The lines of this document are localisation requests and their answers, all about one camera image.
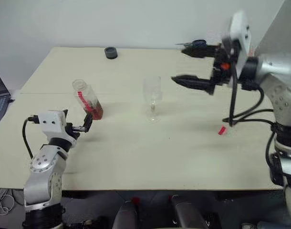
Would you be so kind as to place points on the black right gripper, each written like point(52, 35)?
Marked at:
point(223, 64)

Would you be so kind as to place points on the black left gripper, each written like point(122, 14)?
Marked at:
point(71, 130)

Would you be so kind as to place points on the clear bottle with red liquid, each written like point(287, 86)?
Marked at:
point(90, 102)

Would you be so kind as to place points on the clear wine glass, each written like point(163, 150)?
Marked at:
point(152, 95)

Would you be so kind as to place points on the bottle cap with red tape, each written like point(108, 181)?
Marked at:
point(222, 130)

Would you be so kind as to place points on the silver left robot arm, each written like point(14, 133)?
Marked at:
point(44, 167)

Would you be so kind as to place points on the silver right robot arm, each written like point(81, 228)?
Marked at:
point(279, 90)

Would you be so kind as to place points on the small red part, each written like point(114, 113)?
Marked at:
point(135, 200)

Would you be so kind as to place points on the dark rounded shape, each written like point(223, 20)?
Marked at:
point(187, 212)
point(126, 214)

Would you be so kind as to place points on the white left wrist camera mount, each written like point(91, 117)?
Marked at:
point(51, 122)

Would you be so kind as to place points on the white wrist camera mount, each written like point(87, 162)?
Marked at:
point(241, 31)
point(51, 122)

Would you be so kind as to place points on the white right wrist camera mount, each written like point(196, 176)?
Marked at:
point(241, 31)

